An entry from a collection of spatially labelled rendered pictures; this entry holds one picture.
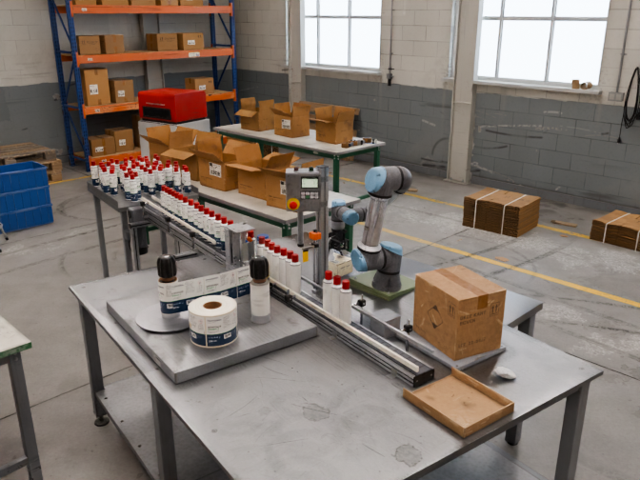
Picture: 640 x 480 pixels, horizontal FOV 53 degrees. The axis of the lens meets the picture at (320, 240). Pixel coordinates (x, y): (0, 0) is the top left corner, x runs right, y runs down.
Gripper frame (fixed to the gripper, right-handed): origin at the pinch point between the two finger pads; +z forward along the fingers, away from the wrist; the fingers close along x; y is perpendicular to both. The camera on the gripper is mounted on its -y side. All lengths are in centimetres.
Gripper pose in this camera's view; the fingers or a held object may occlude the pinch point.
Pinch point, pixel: (334, 261)
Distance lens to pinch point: 348.5
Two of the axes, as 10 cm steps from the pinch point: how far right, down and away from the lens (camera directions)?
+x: 7.1, -2.4, 6.7
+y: 7.1, 2.5, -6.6
